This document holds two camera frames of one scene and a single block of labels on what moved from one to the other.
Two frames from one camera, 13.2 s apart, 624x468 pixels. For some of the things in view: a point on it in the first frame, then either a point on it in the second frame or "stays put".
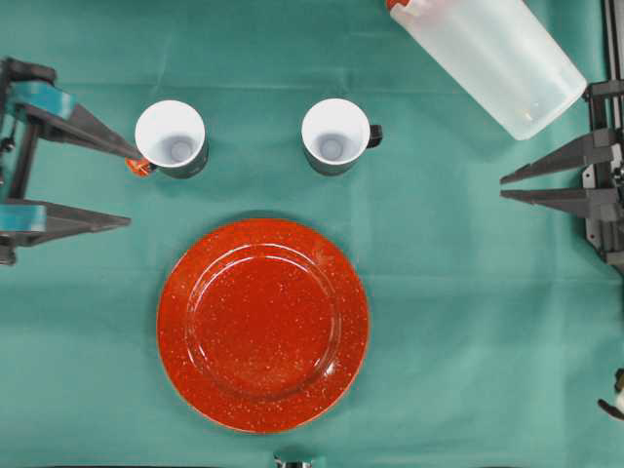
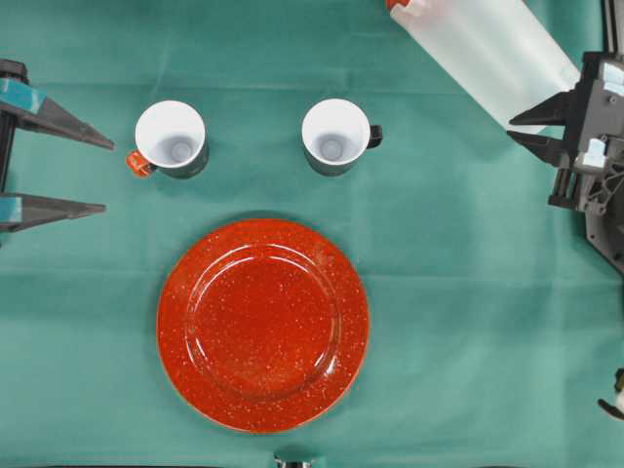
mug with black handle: [335, 135] stays put
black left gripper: [25, 222] to [21, 211]
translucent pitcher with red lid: [502, 53] stays put
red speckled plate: [263, 326] stays put
